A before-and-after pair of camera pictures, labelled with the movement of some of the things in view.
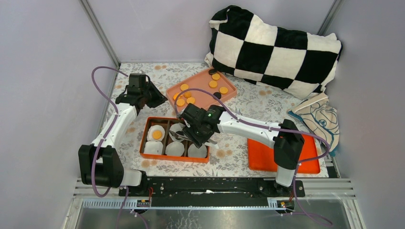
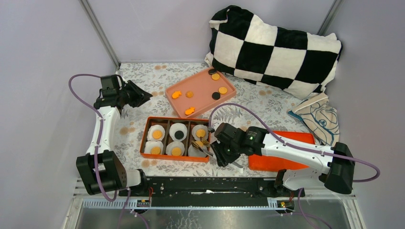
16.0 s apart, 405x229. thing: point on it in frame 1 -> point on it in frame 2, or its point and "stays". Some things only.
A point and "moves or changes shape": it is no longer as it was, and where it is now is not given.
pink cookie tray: (218, 84) stays
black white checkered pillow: (244, 45) stays
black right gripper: (197, 141) -> (223, 159)
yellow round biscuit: (213, 84) moves or changes shape
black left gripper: (159, 98) -> (141, 96)
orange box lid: (261, 155) stays
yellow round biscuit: (180, 102) -> (176, 151)
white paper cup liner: (175, 128) stays
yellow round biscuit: (184, 87) -> (155, 150)
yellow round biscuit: (190, 100) moves or changes shape
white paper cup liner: (153, 128) stays
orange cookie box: (165, 137) stays
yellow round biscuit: (157, 134) stays
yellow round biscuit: (216, 76) stays
